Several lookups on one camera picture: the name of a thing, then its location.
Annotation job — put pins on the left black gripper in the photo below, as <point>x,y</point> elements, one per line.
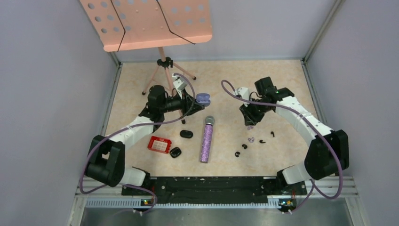
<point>188,105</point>

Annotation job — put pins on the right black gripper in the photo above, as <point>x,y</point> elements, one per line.
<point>250,118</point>

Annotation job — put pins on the purple earbud charging case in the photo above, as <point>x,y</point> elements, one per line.
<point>203,99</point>

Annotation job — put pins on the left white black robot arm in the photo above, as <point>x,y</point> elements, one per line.
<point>106,158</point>

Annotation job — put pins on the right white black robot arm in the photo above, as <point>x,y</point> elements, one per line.
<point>326,147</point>

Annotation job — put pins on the closed black earbud case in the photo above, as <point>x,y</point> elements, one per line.
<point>186,133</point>

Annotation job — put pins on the open black earbud case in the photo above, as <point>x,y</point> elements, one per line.
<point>175,152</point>

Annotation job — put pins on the purple glitter microphone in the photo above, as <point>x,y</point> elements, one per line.
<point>207,139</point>

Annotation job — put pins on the red plastic box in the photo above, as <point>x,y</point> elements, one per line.
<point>159,144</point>

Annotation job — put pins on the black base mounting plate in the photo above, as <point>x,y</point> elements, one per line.
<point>215,190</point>

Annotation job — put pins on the pink music stand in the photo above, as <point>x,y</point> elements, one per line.
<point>140,24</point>

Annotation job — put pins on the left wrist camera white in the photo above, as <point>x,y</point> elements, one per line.
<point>179,81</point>

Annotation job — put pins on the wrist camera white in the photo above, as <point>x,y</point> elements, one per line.
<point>243,93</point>
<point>179,81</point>

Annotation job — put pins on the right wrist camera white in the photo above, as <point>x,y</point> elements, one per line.
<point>243,93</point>

